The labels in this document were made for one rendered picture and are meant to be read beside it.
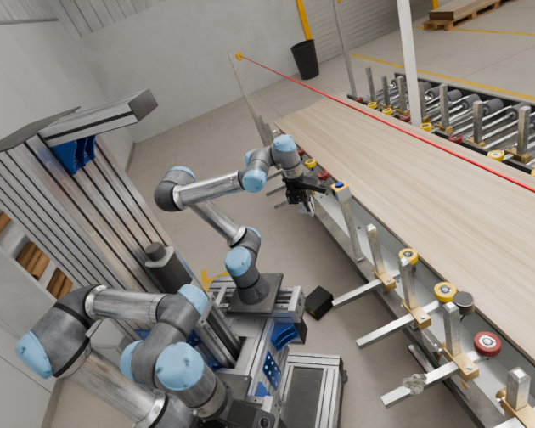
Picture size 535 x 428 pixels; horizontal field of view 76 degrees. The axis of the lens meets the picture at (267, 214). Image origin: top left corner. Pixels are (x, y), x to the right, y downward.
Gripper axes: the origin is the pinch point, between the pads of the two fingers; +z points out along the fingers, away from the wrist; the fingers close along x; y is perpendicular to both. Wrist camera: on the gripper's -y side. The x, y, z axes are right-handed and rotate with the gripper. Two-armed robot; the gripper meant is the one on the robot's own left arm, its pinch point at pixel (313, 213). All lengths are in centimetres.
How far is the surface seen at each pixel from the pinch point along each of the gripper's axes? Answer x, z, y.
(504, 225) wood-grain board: -30, 41, -73
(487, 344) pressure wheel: 30, 41, -56
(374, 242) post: -9.2, 26.9, -19.4
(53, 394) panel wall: 42, 125, 250
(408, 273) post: 11.7, 24.5, -33.1
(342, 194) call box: -29.5, 13.0, -6.1
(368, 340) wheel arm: 27, 47, -15
